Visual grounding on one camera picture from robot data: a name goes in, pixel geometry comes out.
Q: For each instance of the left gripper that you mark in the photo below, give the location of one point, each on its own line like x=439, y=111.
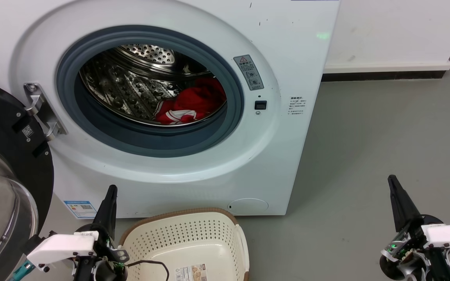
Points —
x=104, y=269

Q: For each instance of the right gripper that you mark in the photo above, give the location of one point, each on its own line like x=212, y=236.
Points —
x=399, y=249

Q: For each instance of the red and white garment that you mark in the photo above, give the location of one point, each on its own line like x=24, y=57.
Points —
x=193, y=101

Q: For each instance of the cream perforated laundry basket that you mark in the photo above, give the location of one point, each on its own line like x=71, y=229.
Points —
x=193, y=234

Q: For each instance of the white paper product label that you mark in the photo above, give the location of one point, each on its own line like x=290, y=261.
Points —
x=191, y=273

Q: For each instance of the stainless steel washing machine drum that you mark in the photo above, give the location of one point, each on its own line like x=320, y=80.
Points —
x=123, y=89

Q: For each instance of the blue energy label sticker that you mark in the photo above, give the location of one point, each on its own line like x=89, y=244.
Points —
x=80, y=209

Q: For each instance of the grey rubber door gasket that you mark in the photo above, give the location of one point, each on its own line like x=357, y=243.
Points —
x=150, y=144

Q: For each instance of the small QR sticker on door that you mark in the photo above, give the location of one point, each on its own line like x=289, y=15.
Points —
x=28, y=131

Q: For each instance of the silver metal door hinge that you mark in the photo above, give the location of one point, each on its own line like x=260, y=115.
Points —
x=39, y=103

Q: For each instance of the round white filter cover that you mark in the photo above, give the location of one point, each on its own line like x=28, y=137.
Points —
x=248, y=207

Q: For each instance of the white front-load washing machine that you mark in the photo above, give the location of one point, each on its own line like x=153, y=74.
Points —
x=287, y=58

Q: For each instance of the grey warning sticker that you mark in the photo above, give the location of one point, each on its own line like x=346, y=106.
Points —
x=248, y=72

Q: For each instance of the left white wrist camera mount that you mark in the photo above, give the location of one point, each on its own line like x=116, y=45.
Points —
x=61, y=248

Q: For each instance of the black wall baseboard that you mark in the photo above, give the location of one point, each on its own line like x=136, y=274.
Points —
x=385, y=75

